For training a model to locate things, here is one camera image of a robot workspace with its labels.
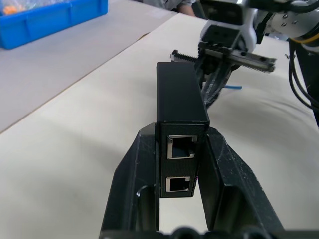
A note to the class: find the clear plastic bags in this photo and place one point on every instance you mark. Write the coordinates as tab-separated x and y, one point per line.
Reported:
42	3

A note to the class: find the blue plastic bin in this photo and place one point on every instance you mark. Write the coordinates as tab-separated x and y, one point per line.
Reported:
49	22

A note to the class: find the orange small parts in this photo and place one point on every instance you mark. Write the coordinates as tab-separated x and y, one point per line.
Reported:
10	10

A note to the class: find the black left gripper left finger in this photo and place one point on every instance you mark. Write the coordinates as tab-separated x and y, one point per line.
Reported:
129	189

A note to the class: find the person's bare hand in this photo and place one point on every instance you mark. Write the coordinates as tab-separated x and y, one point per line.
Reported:
187	10

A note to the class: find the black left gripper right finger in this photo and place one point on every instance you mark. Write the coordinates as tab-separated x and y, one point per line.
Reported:
234	194

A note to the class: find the person in grey clothing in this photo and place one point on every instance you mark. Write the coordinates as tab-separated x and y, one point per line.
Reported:
174	4

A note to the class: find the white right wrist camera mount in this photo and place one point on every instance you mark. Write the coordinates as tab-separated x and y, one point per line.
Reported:
249	32

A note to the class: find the black robot body panel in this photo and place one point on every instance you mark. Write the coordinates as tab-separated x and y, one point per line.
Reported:
311	74

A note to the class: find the white table cover sheet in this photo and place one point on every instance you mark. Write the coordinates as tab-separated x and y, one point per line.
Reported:
74	149

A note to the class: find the small black network box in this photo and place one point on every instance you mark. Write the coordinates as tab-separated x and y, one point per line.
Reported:
179	99

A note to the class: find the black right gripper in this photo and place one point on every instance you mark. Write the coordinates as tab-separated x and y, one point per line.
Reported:
221	37

